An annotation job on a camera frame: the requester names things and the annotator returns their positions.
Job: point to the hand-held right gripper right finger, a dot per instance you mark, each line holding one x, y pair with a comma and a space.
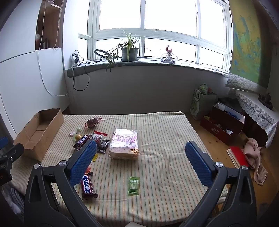
197, 163

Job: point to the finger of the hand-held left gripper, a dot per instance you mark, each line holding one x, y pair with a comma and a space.
13, 152
3, 143

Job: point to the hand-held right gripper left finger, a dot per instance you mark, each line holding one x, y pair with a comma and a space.
84, 161

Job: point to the red small wrapper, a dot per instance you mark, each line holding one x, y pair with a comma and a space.
87, 169

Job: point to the yellow candy wrapper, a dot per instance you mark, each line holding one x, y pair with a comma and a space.
95, 157

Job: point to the brown chocolate bar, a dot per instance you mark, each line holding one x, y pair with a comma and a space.
88, 185
81, 139

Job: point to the black small sachet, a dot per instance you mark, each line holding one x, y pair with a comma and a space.
103, 145

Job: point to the red-edged dark cake packet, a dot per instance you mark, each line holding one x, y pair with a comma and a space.
98, 138

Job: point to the pink candy wrapper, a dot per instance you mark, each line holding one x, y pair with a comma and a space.
72, 133

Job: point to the green small candy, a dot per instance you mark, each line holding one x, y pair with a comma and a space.
79, 129

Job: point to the brown cake clear packet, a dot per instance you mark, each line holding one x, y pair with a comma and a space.
92, 122

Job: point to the sliced bread packet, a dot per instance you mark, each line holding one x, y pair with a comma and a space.
124, 139

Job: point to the brown cardboard box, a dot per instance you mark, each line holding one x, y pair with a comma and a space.
52, 124

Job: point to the green candy packet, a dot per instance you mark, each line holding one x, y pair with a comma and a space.
133, 185

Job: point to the pale knitted cloth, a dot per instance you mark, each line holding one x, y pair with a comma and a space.
13, 200

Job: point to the striped table cloth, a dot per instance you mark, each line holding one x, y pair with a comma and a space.
163, 174

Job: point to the red cardboard box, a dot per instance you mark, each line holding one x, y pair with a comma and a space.
212, 128
226, 122

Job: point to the red flat folder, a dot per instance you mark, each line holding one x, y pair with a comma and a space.
238, 153

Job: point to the pink cloth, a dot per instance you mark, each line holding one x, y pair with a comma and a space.
252, 152

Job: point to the green gift bag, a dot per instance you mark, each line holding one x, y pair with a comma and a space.
197, 102

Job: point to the white cabinet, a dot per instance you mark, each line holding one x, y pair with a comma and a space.
21, 76

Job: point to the white lace tablecloth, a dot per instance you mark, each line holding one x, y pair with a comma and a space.
255, 109

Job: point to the dark ornament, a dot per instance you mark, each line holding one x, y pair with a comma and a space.
266, 99

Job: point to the white power strip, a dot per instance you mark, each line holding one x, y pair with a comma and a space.
75, 57

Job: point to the grey stone windowsill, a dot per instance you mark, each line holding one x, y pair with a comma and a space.
152, 63

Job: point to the white pink figurine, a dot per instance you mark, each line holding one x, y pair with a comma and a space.
168, 57

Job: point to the potted green plant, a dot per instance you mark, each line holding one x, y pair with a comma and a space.
129, 53

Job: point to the wall poster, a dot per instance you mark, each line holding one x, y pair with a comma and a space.
246, 43

